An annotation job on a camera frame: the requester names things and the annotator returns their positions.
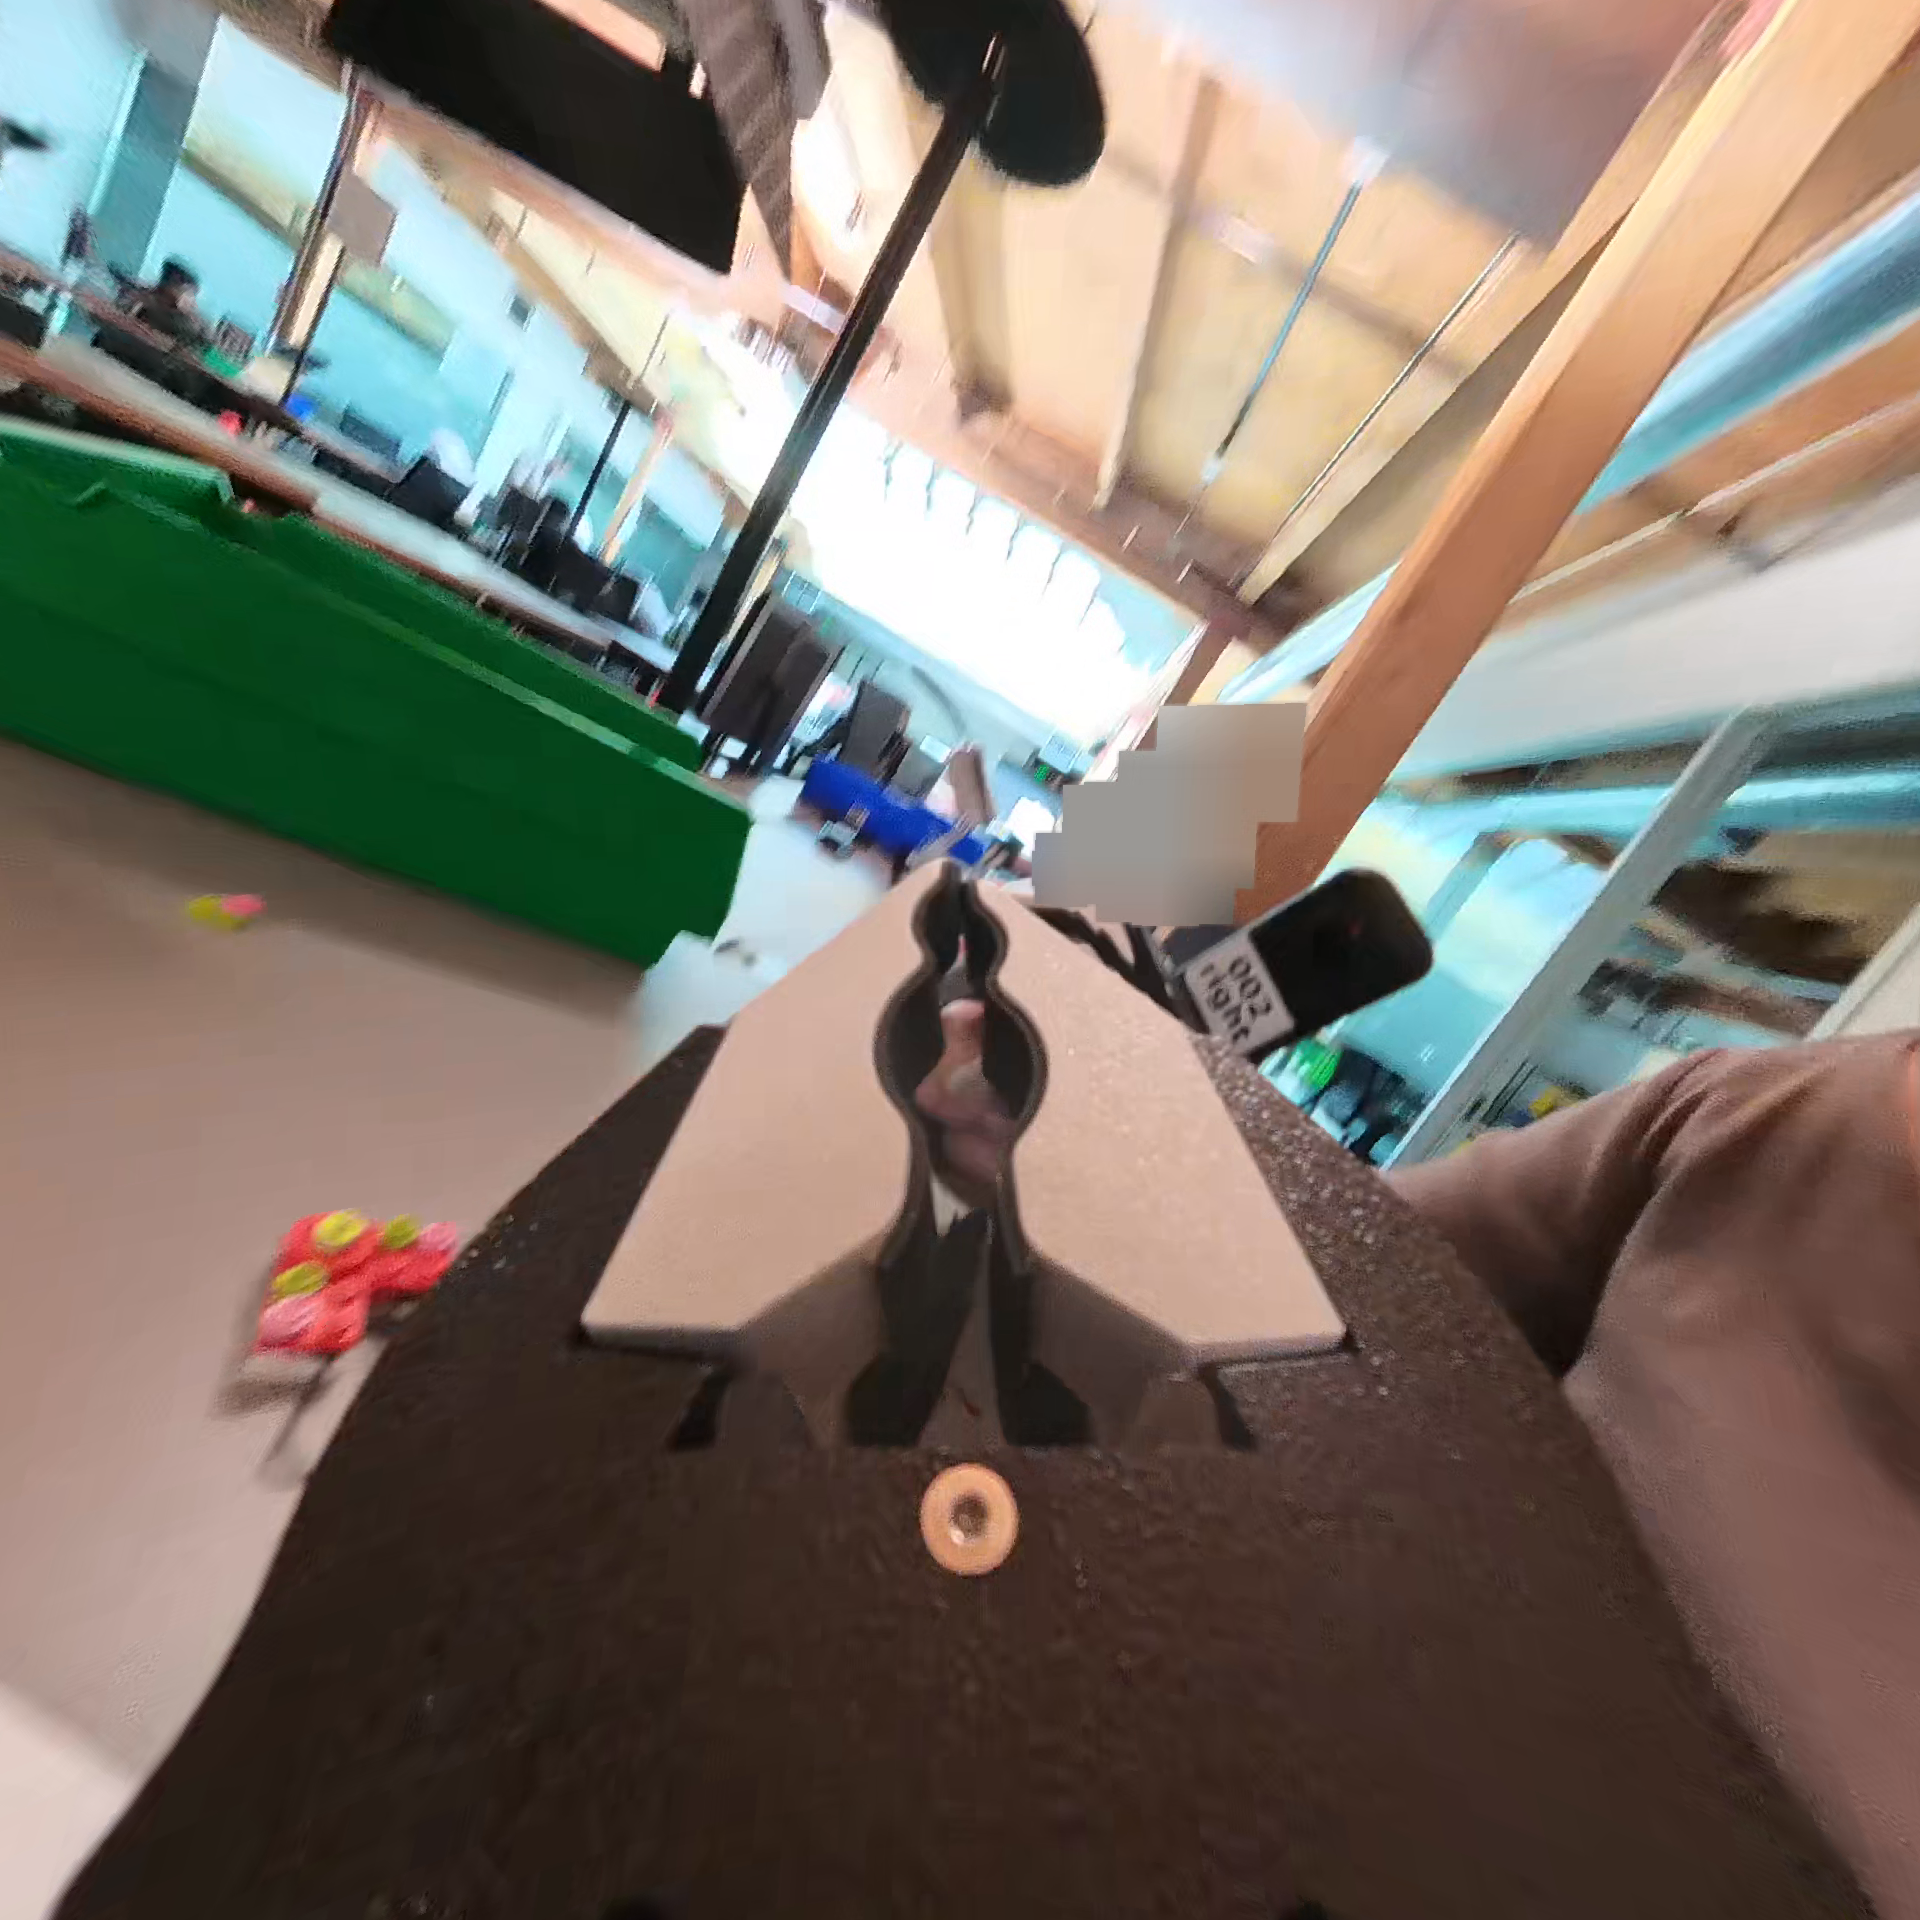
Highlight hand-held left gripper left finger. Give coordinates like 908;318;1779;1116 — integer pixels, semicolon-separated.
580;865;965;1450

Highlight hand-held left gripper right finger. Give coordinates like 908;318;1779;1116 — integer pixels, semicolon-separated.
967;871;1348;1449

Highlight person's right forearm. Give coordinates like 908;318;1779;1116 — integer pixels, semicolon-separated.
1381;1036;1920;1373

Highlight red lego heart section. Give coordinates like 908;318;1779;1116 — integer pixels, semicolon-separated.
251;1205;461;1362

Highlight person's right hand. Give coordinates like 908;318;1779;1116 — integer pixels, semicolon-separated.
919;1000;1014;1186

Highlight blue storage bin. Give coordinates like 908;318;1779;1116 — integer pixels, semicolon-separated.
799;753;984;872

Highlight black computer monitor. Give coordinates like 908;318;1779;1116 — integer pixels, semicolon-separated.
701;596;840;782

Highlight green plastic bin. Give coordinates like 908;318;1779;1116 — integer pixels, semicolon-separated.
0;415;707;775
0;479;751;968

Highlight person's torso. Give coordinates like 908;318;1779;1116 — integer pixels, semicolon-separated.
1559;1289;1920;1920

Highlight black support pole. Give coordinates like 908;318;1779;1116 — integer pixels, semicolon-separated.
656;0;1109;714

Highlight white instruction booklet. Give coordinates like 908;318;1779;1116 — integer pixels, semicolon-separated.
0;1679;144;1920

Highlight black hanging panel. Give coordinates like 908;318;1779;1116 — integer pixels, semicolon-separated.
321;0;835;279

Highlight wooden support post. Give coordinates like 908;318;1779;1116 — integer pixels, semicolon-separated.
1240;0;1853;921

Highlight black cord loop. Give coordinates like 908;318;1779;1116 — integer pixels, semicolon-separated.
216;1342;353;1487

